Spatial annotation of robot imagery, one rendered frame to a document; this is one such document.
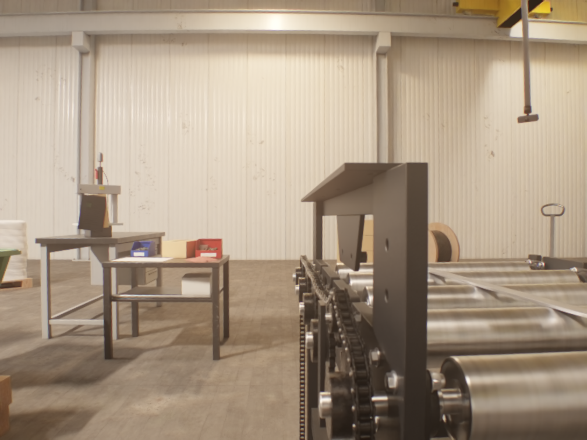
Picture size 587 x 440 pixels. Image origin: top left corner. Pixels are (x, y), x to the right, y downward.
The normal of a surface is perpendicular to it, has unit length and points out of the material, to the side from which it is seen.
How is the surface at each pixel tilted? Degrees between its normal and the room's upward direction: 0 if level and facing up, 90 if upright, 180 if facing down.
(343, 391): 41
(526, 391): 59
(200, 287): 90
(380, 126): 90
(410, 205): 90
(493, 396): 65
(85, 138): 90
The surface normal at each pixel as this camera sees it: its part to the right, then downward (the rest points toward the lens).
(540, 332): 0.03, -0.33
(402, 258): -1.00, 0.00
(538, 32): 0.03, 0.00
